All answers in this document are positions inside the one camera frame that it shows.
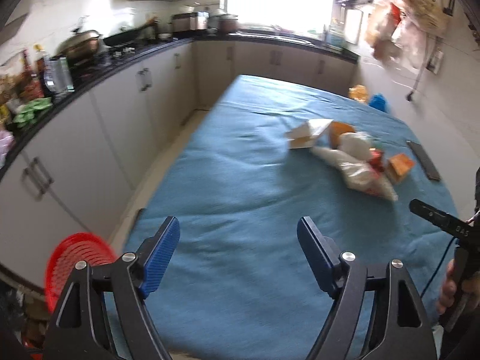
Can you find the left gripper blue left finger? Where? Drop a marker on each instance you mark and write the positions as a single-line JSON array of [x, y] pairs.
[[154, 255]]

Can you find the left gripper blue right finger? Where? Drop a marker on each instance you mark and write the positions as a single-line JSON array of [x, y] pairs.
[[322, 255]]

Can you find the white spray bottle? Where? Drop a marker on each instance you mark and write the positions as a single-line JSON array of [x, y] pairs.
[[358, 145]]

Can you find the orange square plastic cup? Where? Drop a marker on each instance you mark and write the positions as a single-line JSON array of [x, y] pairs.
[[336, 129]]

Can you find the white lower kitchen cabinets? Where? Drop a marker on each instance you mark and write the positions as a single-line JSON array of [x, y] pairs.
[[81, 170]]

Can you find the person's right hand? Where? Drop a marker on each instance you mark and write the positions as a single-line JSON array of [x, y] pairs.
[[449, 288]]

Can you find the red plastic basket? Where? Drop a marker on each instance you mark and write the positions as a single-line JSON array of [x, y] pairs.
[[81, 246]]

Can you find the clear plastic snack bag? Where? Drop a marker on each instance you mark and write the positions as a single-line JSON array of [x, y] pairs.
[[357, 174]]

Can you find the blue towel table cover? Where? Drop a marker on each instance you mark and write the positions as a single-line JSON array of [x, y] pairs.
[[238, 285]]

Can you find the small orange carton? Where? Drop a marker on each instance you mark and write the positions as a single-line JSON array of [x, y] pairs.
[[398, 167]]

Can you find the red snack wrapper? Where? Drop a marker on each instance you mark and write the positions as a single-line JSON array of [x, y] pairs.
[[376, 160]]

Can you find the white cardboard box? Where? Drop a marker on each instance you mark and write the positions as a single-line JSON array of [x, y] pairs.
[[306, 135]]

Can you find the blue plastic bag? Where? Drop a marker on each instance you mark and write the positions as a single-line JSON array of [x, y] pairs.
[[378, 102]]

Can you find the yellow plastic bag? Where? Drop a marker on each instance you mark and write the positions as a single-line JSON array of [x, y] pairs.
[[358, 93]]

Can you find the green cloth on counter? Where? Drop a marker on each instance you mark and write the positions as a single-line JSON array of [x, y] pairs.
[[28, 113]]

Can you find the black countertop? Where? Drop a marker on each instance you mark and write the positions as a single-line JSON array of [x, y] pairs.
[[24, 136]]

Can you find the dark sauce bottle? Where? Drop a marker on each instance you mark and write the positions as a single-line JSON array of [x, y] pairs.
[[43, 71]]

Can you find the hanging plastic bags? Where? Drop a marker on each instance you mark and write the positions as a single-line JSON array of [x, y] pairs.
[[398, 30]]

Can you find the black frying pan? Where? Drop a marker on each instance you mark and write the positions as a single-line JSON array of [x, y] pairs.
[[128, 35]]

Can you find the lidded steel wok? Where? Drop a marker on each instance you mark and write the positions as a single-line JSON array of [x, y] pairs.
[[81, 45]]

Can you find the brown cooking pot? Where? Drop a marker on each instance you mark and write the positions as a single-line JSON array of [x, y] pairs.
[[225, 23]]

